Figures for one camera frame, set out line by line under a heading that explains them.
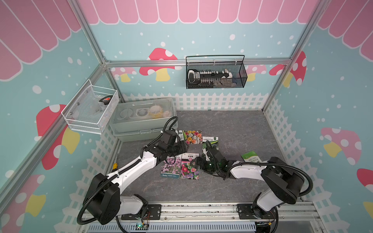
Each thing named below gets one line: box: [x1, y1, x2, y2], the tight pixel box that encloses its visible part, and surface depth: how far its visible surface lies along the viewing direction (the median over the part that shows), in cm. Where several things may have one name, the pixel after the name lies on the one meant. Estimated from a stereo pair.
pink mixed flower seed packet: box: [181, 152, 200, 181], surface depth 91 cm
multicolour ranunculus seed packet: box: [185, 130, 203, 145], surface depth 107 cm
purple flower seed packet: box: [160, 153, 183, 179], surface depth 91 cm
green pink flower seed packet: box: [240, 150, 263, 163], surface depth 96 cm
